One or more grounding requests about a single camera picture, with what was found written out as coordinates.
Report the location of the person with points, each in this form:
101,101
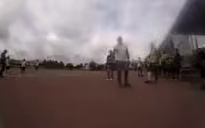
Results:
2,62
37,64
110,65
23,65
121,56

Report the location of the row of distant trees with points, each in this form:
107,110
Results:
66,64

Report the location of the red-brown running track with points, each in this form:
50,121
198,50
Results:
73,103

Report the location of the grandstand with dark roof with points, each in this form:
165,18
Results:
196,40

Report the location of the group of people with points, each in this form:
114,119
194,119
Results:
163,65

